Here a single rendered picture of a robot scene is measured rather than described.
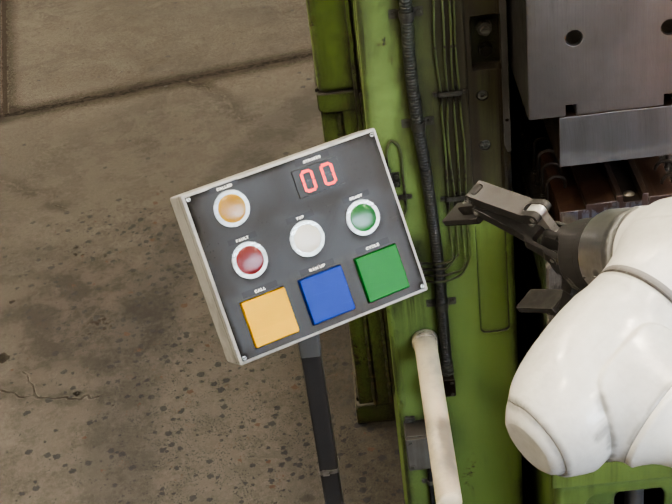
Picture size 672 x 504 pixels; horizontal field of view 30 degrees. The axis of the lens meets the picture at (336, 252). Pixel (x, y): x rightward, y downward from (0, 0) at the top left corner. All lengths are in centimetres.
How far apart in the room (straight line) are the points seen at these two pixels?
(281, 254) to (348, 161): 19
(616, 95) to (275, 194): 58
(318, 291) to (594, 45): 58
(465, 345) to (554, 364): 150
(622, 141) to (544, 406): 117
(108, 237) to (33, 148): 75
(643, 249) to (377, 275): 97
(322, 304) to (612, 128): 56
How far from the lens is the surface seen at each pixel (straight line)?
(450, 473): 219
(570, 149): 213
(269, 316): 196
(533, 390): 102
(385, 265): 202
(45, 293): 395
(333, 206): 200
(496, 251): 239
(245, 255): 195
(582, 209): 220
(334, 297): 199
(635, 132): 214
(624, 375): 102
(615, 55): 206
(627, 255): 109
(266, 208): 196
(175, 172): 441
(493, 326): 250
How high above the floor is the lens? 219
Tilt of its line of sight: 35 degrees down
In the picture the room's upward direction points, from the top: 8 degrees counter-clockwise
